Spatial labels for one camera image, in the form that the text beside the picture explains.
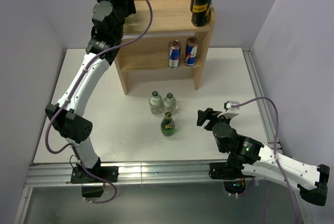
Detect right clear Chang bottle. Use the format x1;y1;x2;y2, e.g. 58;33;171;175
163;93;176;115

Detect wooden two-tier shelf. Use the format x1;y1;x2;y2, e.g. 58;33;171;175
115;0;216;95

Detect clear chang bottle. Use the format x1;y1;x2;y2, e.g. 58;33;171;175
163;93;176;115
149;91;163;115

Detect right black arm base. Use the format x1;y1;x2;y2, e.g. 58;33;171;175
208;162;258;199

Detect aluminium rail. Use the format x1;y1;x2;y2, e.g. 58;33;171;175
241;47;284;149
25;160;261;188

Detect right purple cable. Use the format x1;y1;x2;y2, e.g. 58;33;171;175
233;96;305;224

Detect right aluminium rail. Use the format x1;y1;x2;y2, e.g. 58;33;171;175
241;47;284;149

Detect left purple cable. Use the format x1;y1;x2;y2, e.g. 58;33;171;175
44;0;153;204

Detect purple cable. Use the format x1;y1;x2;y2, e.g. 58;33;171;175
44;0;153;204
233;96;305;224

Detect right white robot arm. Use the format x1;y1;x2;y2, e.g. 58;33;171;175
197;108;330;206

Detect front black yellow can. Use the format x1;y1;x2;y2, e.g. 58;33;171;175
192;0;212;27

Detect left clear Chang bottle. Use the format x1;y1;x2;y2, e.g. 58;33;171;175
149;91;163;115

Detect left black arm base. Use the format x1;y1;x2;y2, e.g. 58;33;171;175
70;165;118;199

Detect green glass bottle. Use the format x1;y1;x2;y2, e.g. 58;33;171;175
160;112;175;137

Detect Red Bull can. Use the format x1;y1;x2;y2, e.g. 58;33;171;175
184;37;198;66
168;40;181;68

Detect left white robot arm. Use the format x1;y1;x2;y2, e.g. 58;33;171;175
45;0;136;182

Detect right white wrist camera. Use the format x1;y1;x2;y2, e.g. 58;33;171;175
218;101;240;119

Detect front aluminium rail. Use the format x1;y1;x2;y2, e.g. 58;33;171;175
25;160;261;188

